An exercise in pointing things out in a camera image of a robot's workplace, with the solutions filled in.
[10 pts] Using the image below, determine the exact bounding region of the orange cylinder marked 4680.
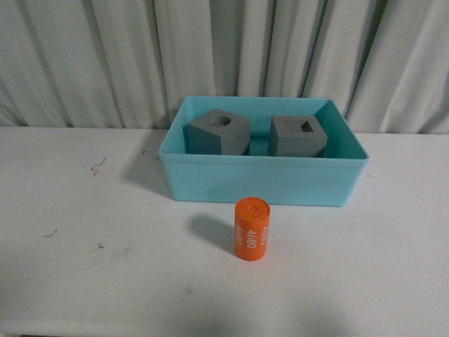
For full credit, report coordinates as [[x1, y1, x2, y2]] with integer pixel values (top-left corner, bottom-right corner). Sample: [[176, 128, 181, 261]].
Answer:
[[234, 197, 271, 261]]

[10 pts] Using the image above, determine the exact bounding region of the white pleated curtain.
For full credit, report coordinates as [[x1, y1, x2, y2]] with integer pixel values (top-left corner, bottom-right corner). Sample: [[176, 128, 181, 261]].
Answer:
[[1, 1, 448, 134]]

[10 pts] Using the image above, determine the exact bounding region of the light blue plastic box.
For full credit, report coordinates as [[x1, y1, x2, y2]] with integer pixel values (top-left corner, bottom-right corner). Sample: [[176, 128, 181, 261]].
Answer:
[[159, 96, 369, 206]]

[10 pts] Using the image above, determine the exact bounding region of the gray cube with round hole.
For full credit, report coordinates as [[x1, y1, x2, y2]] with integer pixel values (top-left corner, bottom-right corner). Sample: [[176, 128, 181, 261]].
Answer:
[[186, 110, 250, 155]]

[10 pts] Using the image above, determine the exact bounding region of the gray cube with square hole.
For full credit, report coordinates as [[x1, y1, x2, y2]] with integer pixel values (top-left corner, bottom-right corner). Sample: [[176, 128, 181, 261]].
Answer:
[[268, 116, 328, 157]]

